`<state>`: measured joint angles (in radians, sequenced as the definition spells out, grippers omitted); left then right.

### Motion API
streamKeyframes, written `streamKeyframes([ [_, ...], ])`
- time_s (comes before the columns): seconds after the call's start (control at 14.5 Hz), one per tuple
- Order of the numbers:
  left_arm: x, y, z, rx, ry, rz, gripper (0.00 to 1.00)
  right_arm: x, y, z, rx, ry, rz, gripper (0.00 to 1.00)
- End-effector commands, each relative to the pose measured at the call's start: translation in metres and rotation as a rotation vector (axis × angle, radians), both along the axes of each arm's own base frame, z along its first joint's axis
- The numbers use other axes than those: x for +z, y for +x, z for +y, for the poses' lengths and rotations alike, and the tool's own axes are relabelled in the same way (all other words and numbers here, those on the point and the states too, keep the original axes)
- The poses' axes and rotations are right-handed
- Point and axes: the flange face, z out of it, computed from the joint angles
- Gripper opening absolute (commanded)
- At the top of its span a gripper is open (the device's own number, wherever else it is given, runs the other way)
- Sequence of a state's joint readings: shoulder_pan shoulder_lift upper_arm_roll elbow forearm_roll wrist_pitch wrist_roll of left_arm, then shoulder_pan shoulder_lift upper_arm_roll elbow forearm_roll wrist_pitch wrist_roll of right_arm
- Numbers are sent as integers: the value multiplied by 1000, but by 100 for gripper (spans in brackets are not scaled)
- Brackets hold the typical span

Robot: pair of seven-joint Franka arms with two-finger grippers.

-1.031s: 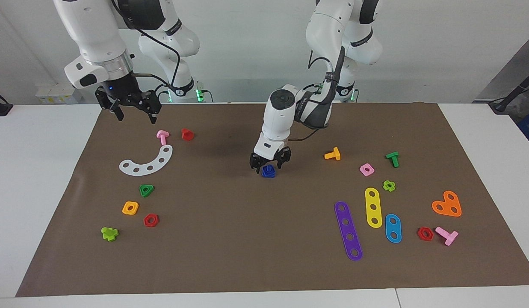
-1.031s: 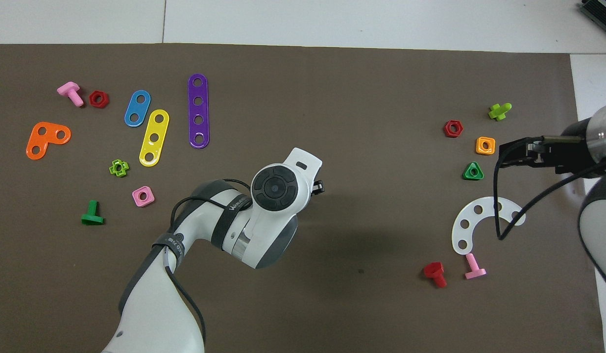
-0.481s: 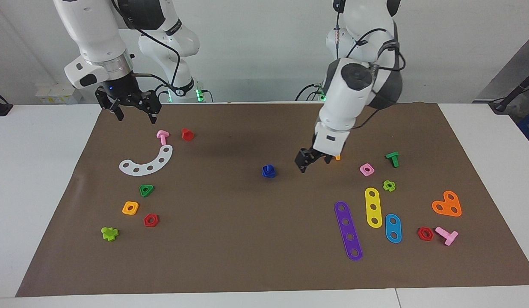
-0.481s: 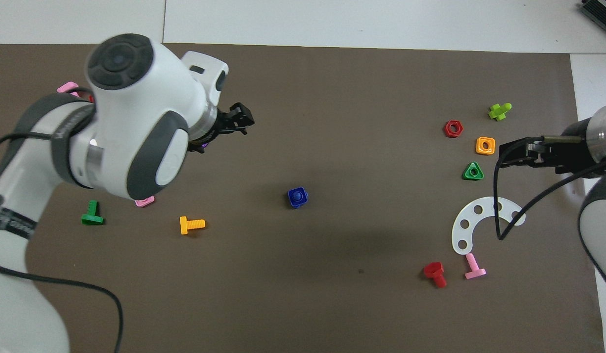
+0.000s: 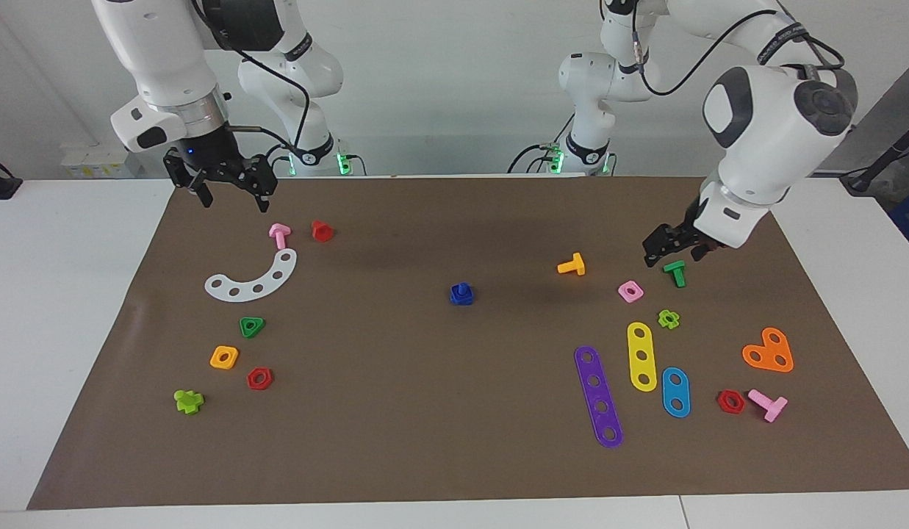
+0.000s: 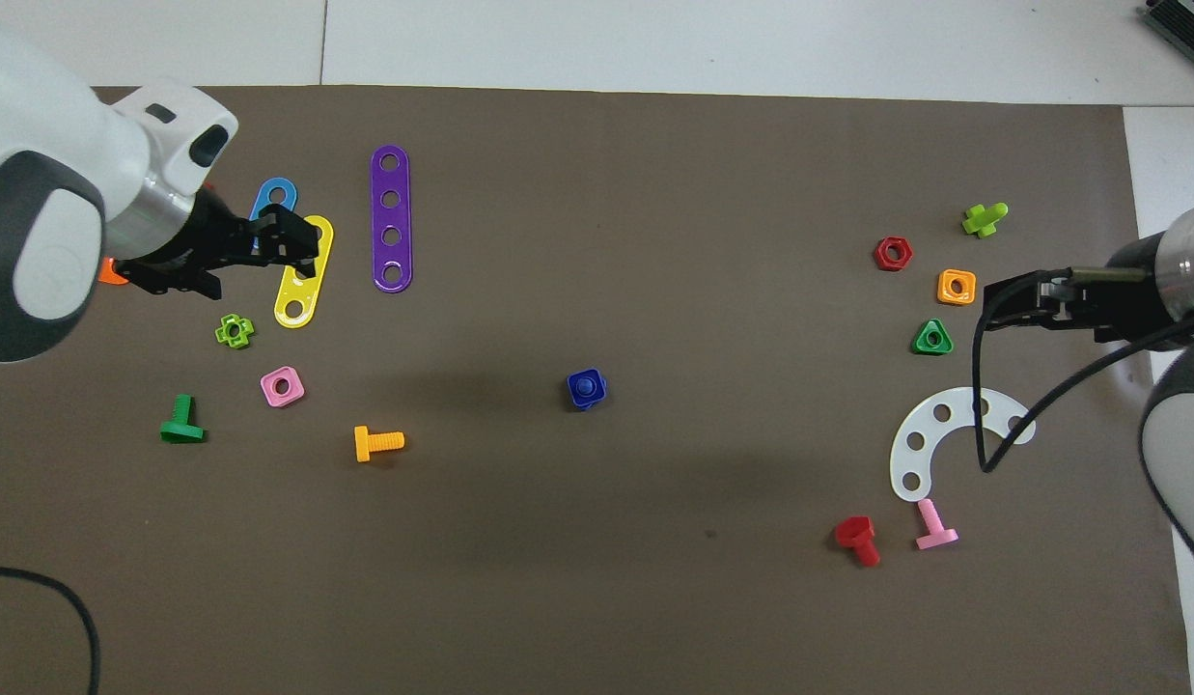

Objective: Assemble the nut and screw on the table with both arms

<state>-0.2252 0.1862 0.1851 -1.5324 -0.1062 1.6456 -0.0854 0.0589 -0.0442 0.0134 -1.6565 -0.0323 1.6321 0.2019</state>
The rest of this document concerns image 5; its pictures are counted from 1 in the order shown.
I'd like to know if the large pink toy screw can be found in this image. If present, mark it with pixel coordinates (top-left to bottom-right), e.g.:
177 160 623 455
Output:
747 389 788 423

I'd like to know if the yellow three-hole strip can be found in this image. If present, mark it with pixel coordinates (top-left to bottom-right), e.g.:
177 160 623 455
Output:
627 322 658 393

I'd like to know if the white curved perforated strip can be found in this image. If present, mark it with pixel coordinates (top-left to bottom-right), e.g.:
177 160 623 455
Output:
204 248 298 303

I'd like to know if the orange heart-shaped plate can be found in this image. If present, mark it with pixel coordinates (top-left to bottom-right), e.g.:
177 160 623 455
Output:
741 327 794 373

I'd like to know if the purple four-hole strip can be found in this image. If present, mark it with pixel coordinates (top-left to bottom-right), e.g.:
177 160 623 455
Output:
574 345 624 449

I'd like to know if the blue two-hole strip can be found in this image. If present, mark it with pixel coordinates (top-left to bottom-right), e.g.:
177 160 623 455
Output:
661 367 691 419

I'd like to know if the black stand pole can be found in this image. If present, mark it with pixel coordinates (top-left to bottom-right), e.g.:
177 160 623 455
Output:
840 121 909 195

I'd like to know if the brown table mat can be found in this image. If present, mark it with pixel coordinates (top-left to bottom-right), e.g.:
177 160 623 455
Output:
26 175 909 511

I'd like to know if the white box by wall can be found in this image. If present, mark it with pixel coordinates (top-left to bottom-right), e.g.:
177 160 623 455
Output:
61 143 143 179

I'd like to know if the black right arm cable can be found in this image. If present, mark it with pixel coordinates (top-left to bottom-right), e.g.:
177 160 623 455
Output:
197 0 309 151

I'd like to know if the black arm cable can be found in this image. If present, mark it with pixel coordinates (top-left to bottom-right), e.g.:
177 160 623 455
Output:
197 0 309 151
630 7 844 97

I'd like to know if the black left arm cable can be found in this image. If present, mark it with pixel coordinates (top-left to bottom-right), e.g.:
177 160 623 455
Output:
630 7 844 97

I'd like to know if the black left base cable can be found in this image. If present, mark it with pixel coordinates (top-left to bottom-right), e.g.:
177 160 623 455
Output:
507 143 554 175

